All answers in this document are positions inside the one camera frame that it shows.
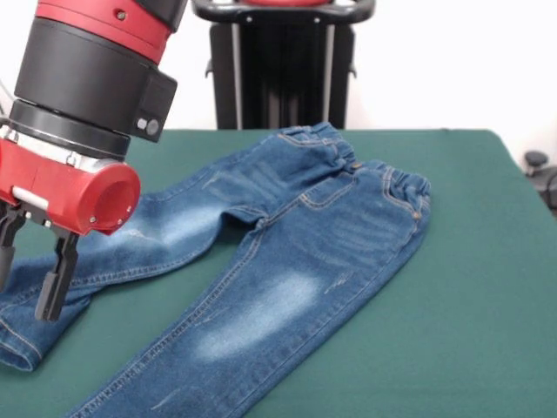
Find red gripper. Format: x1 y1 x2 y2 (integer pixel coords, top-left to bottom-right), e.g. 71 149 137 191
0 125 143 323

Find blue denim jeans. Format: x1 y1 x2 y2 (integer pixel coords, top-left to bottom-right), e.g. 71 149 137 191
0 121 433 418

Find dark green table cloth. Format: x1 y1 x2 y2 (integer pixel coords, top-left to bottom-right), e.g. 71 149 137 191
0 128 557 418

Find black round knob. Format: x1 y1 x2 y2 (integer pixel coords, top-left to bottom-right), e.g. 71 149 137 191
524 150 550 169

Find dark grey chair base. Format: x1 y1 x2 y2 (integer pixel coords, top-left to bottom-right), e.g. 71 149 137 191
527 167 557 206

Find black robot pedestal with handle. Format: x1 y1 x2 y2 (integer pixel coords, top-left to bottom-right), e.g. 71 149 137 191
191 0 376 131

